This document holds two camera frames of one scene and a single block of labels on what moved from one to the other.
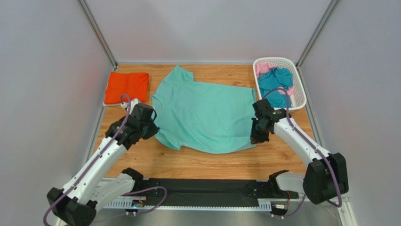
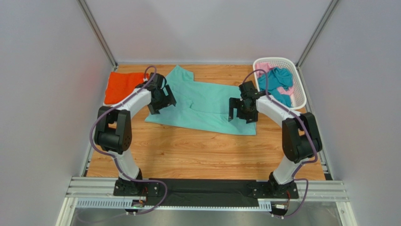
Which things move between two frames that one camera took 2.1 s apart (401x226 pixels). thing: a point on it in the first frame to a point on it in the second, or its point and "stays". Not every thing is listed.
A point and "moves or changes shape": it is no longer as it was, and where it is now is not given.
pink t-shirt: [262, 68] stays
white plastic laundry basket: [289, 64] stays
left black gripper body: [148, 130] to [159, 103]
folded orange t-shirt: [135, 84] stays
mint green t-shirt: [202, 117] moves or changes shape
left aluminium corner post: [97, 33] stays
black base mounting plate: [216, 192] stays
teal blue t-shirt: [276, 77] stays
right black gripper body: [260, 131] to [243, 110]
